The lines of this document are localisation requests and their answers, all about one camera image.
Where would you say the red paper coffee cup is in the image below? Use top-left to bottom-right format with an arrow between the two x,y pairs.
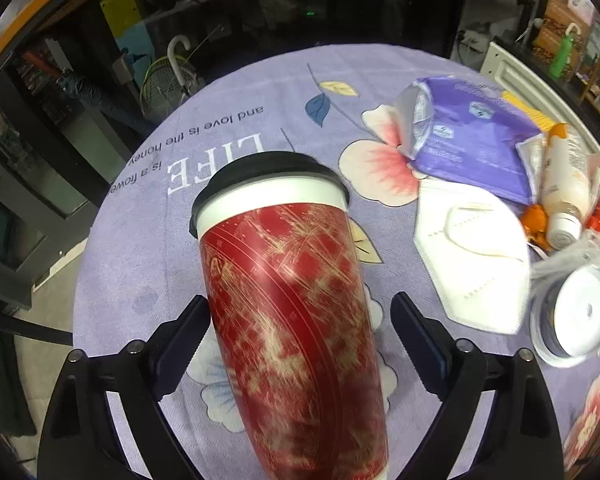
189,151 -> 389,479

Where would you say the white orange drink bottle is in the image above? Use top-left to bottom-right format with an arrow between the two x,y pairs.
540,124 -> 590,250

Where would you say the lavender floral tablecloth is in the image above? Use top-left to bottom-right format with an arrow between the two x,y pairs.
73,44 -> 600,479

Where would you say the white face mask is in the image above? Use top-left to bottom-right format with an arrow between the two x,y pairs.
414,178 -> 530,335

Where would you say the orange peel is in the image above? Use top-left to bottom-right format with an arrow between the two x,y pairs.
519,204 -> 550,250

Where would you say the purple wet wipes pack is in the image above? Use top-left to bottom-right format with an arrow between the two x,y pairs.
394,76 -> 541,205

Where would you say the badminton racket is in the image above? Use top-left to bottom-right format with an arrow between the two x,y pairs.
140,55 -> 204,125

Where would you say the white drawer cabinet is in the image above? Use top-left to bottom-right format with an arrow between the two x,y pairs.
480,41 -> 600,153

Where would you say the green water bottle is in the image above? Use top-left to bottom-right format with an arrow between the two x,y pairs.
548,22 -> 581,79

